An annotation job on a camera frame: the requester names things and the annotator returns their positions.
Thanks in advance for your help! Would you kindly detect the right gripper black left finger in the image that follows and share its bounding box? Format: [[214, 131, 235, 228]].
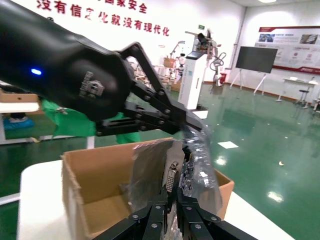
[[94, 191, 177, 240]]

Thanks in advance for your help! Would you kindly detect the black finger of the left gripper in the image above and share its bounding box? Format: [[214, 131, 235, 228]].
[[122, 42, 203, 132], [96, 101, 186, 137]]

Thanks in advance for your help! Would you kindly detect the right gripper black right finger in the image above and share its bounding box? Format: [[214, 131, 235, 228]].
[[176, 194, 258, 240]]

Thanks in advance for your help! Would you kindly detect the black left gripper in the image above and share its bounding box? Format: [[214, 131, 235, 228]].
[[0, 0, 133, 123]]

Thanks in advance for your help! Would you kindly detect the graphics card with metal bracket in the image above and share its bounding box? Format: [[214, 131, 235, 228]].
[[163, 147, 196, 201]]

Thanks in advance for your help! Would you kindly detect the grey antistatic plastic bag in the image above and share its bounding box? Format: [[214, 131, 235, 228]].
[[128, 123, 225, 220]]

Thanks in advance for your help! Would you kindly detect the small background cardboard box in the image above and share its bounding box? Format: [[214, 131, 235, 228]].
[[163, 56, 177, 69]]

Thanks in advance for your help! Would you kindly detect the brown cardboard box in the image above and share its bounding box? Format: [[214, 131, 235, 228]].
[[61, 137, 236, 240]]

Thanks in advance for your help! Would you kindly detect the white kiosk machine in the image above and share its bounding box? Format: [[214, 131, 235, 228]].
[[177, 51, 209, 111]]

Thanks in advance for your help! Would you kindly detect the white humanoid robot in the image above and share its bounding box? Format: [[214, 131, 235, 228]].
[[174, 55, 188, 83]]

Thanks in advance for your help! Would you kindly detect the white workbench with cardboard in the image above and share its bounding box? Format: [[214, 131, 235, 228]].
[[0, 89, 41, 115]]

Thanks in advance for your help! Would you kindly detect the white paper sheet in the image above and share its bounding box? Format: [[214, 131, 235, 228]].
[[216, 140, 239, 150]]

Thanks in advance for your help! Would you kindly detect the blue plastic bundle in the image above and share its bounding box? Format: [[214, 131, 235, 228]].
[[2, 116, 35, 131]]

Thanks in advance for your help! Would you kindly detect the black monitor on stand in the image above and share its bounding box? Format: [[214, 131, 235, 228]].
[[229, 45, 279, 96]]

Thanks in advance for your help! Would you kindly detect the white table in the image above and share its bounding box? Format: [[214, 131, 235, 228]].
[[275, 76, 320, 103]]

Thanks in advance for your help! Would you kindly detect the black stool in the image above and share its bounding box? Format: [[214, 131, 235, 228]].
[[295, 89, 311, 110]]

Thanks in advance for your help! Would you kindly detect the red white poster board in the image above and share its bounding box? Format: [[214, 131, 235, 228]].
[[254, 25, 320, 74]]

